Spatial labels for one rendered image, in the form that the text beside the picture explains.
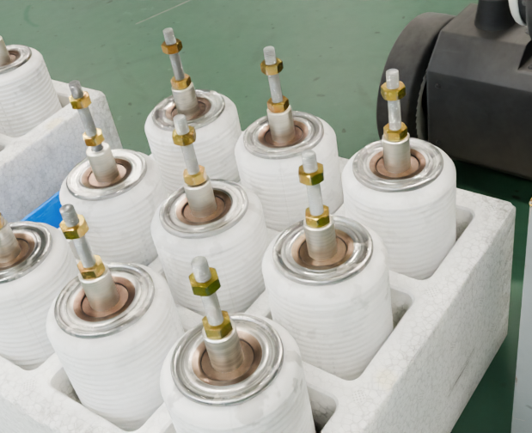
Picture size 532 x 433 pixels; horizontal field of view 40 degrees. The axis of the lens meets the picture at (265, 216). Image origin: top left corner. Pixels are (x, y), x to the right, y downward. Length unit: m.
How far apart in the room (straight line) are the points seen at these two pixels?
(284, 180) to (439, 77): 0.32
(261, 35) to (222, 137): 0.76
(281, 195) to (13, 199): 0.39
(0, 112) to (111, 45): 0.64
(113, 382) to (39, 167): 0.45
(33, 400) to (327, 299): 0.25
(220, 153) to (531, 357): 0.35
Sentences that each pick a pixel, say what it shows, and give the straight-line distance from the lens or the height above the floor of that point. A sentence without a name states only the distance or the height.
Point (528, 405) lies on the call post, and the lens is 0.64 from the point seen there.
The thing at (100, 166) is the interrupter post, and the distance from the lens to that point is 0.68.
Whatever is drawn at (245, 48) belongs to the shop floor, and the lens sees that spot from 1.44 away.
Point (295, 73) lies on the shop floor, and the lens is 1.32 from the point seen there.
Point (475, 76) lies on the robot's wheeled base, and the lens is 0.90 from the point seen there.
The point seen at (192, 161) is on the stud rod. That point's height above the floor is 0.30.
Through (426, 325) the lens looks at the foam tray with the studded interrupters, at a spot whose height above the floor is 0.18.
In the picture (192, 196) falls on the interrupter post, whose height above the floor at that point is 0.27.
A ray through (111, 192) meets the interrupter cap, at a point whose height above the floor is 0.25.
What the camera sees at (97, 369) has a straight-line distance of 0.55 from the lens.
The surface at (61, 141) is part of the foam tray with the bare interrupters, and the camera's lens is 0.97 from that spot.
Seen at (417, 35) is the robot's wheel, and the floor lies 0.19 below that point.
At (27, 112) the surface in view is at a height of 0.20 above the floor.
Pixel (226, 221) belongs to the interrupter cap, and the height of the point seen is 0.25.
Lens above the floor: 0.62
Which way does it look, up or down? 38 degrees down
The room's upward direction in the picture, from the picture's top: 12 degrees counter-clockwise
